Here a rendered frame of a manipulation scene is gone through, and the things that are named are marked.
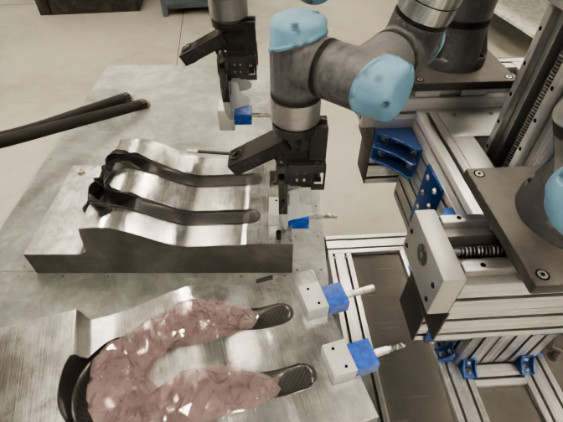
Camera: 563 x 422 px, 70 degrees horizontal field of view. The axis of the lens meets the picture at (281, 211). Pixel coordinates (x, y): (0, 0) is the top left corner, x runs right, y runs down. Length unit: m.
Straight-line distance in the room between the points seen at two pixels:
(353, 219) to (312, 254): 1.20
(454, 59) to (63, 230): 0.87
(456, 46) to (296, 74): 0.49
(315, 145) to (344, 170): 1.65
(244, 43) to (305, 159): 0.32
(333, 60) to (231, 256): 0.41
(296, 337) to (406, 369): 0.77
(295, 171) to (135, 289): 0.38
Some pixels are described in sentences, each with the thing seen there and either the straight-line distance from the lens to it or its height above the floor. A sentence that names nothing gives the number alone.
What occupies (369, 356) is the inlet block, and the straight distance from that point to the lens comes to 0.64.
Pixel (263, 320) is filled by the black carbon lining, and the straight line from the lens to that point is 0.68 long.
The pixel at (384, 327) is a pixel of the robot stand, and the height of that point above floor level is 0.21.
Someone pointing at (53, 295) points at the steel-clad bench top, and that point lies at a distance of 0.87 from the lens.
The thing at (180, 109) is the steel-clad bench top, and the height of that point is 0.80.
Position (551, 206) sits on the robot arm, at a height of 1.19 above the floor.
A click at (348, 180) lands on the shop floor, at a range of 2.22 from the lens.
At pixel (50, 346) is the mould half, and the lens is 0.68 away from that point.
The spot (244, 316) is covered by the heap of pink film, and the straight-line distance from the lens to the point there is 0.64.
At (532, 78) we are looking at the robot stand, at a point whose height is 1.10.
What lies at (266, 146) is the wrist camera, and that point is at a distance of 0.64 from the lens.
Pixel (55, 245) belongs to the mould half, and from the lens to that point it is 0.87.
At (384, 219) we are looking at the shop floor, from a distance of 2.04.
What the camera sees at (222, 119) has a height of 0.93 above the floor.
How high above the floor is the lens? 1.44
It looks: 46 degrees down
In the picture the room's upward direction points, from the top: straight up
